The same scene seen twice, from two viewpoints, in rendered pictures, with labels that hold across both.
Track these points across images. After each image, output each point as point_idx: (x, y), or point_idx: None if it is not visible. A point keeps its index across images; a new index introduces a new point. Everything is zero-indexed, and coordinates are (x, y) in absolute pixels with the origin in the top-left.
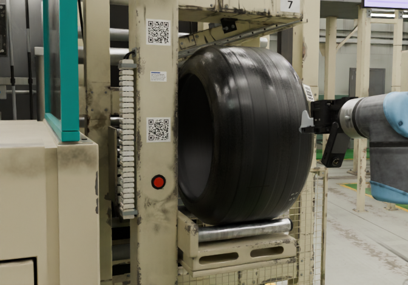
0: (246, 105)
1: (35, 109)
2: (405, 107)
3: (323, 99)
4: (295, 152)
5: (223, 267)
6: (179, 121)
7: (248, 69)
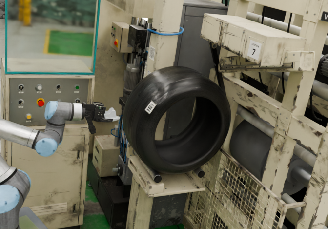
0: (128, 98)
1: None
2: (47, 106)
3: (92, 101)
4: (131, 131)
5: (133, 171)
6: (208, 107)
7: (143, 82)
